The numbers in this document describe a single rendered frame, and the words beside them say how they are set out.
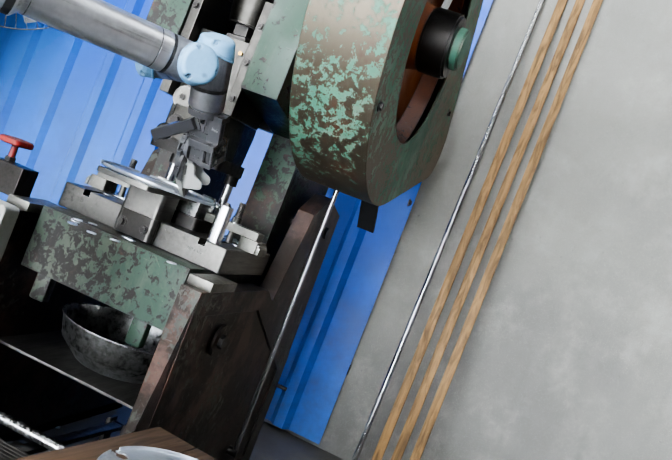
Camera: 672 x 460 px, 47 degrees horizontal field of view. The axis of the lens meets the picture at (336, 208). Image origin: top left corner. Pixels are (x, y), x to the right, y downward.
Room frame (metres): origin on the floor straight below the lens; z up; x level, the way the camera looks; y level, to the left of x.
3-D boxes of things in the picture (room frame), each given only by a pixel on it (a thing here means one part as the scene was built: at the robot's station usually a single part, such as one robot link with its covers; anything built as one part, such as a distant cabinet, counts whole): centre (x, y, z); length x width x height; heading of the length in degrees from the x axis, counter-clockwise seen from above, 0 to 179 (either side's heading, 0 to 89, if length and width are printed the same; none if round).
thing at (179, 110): (1.90, 0.38, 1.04); 0.17 x 0.15 x 0.30; 165
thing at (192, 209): (1.93, 0.37, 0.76); 0.15 x 0.09 x 0.05; 75
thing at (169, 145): (1.94, 0.37, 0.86); 0.20 x 0.16 x 0.05; 75
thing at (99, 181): (1.98, 0.53, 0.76); 0.17 x 0.06 x 0.10; 75
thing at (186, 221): (1.94, 0.37, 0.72); 0.20 x 0.16 x 0.03; 75
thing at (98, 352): (1.94, 0.37, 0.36); 0.34 x 0.34 x 0.10
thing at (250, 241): (1.89, 0.21, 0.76); 0.17 x 0.06 x 0.10; 75
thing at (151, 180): (1.81, 0.40, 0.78); 0.29 x 0.29 x 0.01
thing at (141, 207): (1.77, 0.42, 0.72); 0.25 x 0.14 x 0.14; 165
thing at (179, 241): (1.94, 0.37, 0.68); 0.45 x 0.30 x 0.06; 75
